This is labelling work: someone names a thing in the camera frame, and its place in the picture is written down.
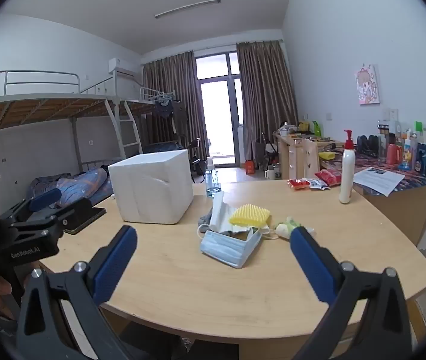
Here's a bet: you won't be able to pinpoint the patterned desk mat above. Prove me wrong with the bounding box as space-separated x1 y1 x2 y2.
320 150 426 188

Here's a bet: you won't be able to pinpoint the ceiling tube light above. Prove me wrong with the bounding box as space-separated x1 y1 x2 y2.
154 0 222 19

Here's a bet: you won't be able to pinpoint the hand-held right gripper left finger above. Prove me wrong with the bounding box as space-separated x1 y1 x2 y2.
16 225 139 360

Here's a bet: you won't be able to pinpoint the white snack packet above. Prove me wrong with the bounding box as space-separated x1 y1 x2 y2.
305 177 329 191

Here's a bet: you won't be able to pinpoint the pink cartoon wall poster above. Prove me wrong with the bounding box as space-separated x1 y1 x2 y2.
354 64 381 105

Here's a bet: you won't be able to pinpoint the black folding chair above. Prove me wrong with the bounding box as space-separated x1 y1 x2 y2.
188 138 205 175

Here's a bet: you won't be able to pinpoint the wooden chair with smiley face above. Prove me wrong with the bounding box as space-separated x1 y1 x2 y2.
303 137 320 179

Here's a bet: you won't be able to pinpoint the black folded chair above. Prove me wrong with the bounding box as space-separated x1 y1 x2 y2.
260 132 278 167

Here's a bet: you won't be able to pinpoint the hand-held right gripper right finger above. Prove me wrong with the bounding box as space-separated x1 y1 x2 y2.
290 226 414 360

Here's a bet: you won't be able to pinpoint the yellow foam net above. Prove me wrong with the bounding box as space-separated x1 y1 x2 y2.
229 203 272 229

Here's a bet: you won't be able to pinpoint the hanging dark clothes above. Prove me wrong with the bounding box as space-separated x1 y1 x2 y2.
155 99 188 136

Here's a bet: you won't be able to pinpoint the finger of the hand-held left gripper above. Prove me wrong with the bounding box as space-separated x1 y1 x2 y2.
52 198 107 235
18 188 64 214

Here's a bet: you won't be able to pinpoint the blue checked mattress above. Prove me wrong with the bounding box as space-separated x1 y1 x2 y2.
142 140 185 153

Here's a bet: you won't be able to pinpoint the row of toiletry bottles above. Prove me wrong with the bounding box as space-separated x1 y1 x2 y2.
376 120 426 177

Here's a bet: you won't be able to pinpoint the white lotion bottle red pump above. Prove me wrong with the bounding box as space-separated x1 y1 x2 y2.
339 129 356 204

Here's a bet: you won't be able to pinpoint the light wooden desk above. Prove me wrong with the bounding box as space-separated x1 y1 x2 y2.
353 180 426 248

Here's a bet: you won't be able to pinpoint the clear spray bottle blue liquid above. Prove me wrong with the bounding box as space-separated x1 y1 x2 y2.
205 157 222 199

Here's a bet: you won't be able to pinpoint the wooden desk with drawers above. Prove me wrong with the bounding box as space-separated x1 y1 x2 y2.
273 131 344 181

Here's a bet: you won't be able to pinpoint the black headphones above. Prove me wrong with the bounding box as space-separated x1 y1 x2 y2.
355 135 380 158

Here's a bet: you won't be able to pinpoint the glass balcony door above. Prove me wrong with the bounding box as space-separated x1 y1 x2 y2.
195 53 243 166

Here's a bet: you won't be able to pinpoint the grey sock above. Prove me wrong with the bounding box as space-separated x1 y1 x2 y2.
197 210 215 230

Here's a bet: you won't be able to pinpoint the blue orange quilt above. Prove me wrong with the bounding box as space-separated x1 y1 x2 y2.
29 167 114 209

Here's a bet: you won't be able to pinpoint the white foam sheet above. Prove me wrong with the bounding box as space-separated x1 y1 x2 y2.
209 191 258 235

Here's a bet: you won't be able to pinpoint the white foam box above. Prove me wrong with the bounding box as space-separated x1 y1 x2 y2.
108 149 195 225

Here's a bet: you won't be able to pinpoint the grey metal bunk bed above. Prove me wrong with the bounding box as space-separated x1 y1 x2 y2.
123 86 188 152
0 69 140 175

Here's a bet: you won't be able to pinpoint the large red snack packet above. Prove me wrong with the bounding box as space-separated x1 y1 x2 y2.
315 169 343 187

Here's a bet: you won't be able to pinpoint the white air conditioner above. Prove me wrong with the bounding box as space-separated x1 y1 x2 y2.
108 58 139 79

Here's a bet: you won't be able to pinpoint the blue face mask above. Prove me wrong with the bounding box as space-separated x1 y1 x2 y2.
198 225 279 269

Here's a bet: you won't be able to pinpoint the printed paper sheet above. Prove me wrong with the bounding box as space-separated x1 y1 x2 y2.
353 167 405 197

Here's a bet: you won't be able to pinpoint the brown curtain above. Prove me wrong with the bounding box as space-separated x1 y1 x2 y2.
142 52 198 151
236 40 299 158

